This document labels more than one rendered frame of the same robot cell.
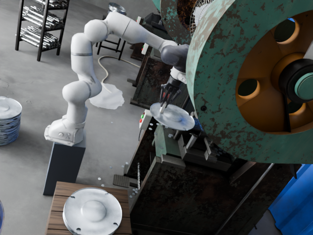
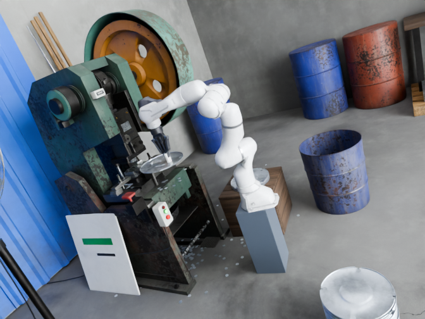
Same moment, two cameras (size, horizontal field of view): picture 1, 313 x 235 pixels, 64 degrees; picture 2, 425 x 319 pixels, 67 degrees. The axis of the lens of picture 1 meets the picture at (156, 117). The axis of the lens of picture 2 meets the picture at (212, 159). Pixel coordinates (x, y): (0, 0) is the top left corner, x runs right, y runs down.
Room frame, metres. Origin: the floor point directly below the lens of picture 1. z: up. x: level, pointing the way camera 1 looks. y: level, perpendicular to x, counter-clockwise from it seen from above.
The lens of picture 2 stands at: (2.36, 1.64, 1.39)
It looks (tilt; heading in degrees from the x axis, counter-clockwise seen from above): 20 degrees down; 231
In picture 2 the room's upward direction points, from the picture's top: 20 degrees counter-clockwise
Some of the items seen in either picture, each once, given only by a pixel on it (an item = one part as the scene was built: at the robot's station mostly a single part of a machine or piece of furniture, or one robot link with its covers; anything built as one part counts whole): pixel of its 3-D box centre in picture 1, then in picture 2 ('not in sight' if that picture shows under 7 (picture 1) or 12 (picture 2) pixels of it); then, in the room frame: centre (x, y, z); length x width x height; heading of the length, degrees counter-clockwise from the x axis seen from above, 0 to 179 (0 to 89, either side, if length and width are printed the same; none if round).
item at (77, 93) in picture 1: (76, 101); (245, 160); (1.19, 0.44, 0.71); 0.18 x 0.11 x 0.25; 163
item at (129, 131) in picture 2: not in sight; (123, 131); (1.44, -0.27, 1.04); 0.17 x 0.15 x 0.30; 106
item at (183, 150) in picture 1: (199, 139); (141, 180); (1.45, -0.31, 0.68); 0.45 x 0.30 x 0.06; 16
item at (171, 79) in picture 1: (173, 84); (157, 134); (1.37, -0.01, 0.97); 0.08 x 0.07 x 0.09; 106
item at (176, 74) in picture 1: (182, 75); (152, 122); (1.35, -0.04, 1.05); 0.13 x 0.12 x 0.05; 16
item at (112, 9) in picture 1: (113, 30); not in sight; (4.16, 1.23, 0.40); 0.45 x 0.40 x 0.79; 28
